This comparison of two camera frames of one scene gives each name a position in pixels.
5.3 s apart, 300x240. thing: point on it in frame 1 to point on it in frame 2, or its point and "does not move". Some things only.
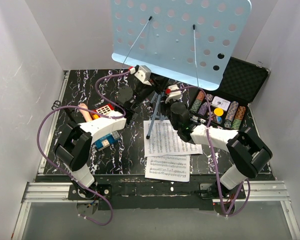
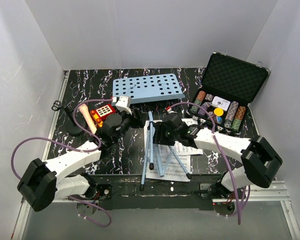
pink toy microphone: (85, 113) does not move
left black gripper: (160, 81) to (138, 122)
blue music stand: (191, 41) to (150, 89)
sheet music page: (173, 167) does not move
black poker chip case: (229, 106) does not move
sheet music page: (164, 140) does not move
